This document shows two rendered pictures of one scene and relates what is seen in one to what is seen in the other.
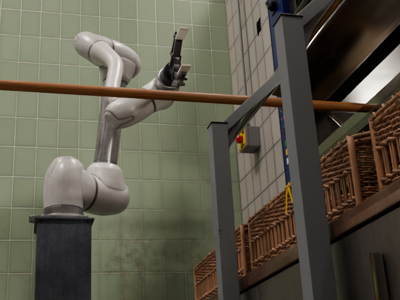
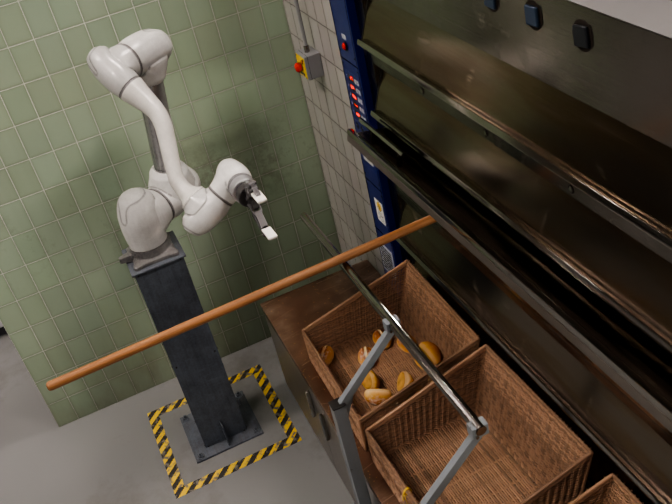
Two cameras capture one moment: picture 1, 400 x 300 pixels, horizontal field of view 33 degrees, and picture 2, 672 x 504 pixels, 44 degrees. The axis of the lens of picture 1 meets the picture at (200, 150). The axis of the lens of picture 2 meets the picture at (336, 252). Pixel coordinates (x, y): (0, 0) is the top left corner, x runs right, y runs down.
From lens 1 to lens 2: 2.43 m
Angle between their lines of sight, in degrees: 55
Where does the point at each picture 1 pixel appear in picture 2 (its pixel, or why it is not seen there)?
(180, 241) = (247, 149)
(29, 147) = (56, 112)
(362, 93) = not seen: hidden behind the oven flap
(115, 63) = (164, 131)
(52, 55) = not seen: outside the picture
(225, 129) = (345, 410)
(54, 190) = (137, 240)
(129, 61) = (161, 61)
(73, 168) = (147, 213)
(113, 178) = not seen: hidden behind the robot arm
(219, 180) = (346, 443)
